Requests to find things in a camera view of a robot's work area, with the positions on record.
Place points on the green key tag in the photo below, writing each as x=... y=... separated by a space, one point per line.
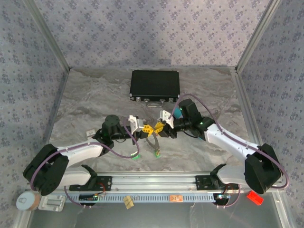
x=157 y=154
x=135 y=156

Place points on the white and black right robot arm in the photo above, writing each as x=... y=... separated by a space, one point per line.
x=231 y=145

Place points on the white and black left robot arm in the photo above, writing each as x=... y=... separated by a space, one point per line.
x=80 y=152

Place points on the teal marker pen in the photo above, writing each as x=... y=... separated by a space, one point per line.
x=177 y=115

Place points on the white key tag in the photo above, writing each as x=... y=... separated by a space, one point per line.
x=90 y=133

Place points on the black ribbed carrying case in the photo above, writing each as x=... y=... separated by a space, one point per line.
x=154 y=83

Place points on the white tray with black part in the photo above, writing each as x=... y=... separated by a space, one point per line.
x=152 y=181

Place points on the orange label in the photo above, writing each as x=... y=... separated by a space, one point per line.
x=175 y=198

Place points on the small wooden block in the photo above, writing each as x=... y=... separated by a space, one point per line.
x=128 y=202

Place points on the left small circuit board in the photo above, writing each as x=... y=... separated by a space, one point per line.
x=88 y=197

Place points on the small circuit board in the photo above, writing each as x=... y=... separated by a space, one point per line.
x=88 y=197
x=222 y=197

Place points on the right small circuit board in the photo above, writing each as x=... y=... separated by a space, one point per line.
x=222 y=197

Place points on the red plastic block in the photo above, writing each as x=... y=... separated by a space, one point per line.
x=255 y=197

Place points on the white tape roll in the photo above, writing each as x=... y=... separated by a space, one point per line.
x=23 y=202

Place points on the aluminium table edge rail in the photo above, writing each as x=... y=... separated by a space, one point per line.
x=57 y=107
x=248 y=107

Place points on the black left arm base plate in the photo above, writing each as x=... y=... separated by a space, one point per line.
x=107 y=183

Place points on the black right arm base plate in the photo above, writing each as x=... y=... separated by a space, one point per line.
x=202 y=183

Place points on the white plastic bracket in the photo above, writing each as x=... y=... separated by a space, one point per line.
x=51 y=203

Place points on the aluminium frame post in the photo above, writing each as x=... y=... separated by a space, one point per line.
x=257 y=35
x=48 y=35

